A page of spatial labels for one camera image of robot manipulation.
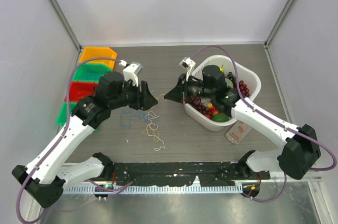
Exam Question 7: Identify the green lime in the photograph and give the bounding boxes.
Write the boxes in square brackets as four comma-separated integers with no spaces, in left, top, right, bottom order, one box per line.
[211,114,229,123]

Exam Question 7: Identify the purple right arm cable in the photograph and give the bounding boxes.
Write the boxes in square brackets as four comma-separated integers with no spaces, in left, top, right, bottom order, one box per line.
[194,46,338,203]

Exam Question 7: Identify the dark purple grape bunch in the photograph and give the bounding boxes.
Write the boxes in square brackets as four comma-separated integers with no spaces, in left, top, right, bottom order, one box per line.
[189,97,211,119]

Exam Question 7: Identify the red strawberry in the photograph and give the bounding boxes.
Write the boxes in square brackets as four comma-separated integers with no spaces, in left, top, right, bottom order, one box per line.
[204,109,222,120]

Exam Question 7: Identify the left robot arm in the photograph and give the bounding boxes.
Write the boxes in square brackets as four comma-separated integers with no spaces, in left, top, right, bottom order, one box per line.
[12,71,158,209]

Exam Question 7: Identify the black grape bunch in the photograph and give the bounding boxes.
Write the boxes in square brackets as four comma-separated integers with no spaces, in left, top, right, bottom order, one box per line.
[226,72,236,84]

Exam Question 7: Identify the transparent plastic card packet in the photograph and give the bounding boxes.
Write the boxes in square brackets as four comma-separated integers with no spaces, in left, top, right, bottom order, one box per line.
[225,121,252,144]

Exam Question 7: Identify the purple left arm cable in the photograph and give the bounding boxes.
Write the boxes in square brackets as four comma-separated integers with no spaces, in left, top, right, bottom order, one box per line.
[15,56,133,223]

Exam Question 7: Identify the orange storage bin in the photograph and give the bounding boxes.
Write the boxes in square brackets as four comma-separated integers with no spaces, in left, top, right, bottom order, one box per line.
[79,46,118,69]

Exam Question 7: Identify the green storage bin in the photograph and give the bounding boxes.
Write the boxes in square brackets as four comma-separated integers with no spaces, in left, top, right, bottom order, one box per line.
[56,101,100,132]
[72,63,111,82]

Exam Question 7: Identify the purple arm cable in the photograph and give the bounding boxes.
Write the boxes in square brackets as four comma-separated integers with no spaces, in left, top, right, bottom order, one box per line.
[194,46,338,203]
[15,56,133,223]

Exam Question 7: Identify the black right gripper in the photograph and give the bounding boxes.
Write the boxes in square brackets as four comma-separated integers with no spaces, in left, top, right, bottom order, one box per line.
[165,73,215,105]

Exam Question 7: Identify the white plastic fruit basket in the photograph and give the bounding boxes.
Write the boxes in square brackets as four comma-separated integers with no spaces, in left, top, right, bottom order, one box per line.
[184,55,261,132]

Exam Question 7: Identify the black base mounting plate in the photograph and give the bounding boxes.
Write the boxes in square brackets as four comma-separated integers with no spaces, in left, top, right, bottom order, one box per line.
[82,162,271,188]

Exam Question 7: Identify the green netted melon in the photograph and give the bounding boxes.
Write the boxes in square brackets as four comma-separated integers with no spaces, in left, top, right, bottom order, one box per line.
[225,78,234,89]

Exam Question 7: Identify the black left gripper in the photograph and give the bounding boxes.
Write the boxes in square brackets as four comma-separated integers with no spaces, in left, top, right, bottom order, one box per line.
[109,77,157,110]

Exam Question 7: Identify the white slotted cable duct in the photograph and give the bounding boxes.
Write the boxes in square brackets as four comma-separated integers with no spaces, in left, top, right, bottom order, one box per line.
[63,183,243,195]

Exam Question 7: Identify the lower green storage bin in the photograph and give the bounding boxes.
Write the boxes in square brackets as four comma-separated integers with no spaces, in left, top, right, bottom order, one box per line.
[56,101,100,132]

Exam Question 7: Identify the red grape bunch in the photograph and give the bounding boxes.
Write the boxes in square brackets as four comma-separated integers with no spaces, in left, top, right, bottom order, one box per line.
[238,80,250,97]

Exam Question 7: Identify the red storage bin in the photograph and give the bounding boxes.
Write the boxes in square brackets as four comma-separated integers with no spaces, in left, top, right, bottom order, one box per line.
[69,81,98,102]

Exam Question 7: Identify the upper green storage bin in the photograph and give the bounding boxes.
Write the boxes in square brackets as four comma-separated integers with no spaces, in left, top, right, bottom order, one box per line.
[72,63,111,82]

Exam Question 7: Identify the red yellow lychee fruit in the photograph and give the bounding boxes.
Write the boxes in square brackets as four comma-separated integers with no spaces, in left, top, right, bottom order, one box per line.
[206,103,214,110]

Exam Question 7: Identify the yellow cable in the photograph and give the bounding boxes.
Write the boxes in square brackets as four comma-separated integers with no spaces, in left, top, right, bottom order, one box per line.
[141,93,166,144]

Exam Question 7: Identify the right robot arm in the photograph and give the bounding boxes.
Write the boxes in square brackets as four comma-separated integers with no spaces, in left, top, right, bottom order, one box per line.
[164,65,321,180]

